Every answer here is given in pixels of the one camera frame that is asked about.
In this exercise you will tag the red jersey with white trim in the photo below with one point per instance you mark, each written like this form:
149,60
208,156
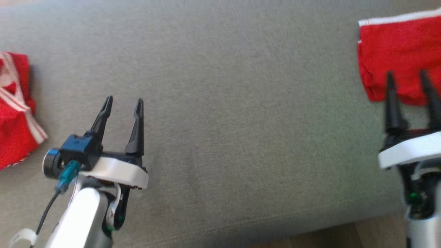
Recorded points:
13,131

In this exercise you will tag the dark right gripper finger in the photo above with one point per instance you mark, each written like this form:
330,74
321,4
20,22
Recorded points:
433,106
392,106

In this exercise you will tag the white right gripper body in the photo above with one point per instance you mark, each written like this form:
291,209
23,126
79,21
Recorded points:
413,151

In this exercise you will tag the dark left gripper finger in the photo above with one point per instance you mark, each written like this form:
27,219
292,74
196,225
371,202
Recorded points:
102,119
137,131

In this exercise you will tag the red shorts with white stripe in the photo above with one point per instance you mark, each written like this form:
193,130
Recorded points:
399,48

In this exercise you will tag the large grey sofa seat cushion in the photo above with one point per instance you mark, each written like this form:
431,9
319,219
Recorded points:
241,103

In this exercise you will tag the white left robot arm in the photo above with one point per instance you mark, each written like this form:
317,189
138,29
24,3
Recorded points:
82,217

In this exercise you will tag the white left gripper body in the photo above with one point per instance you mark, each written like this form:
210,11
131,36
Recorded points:
120,170

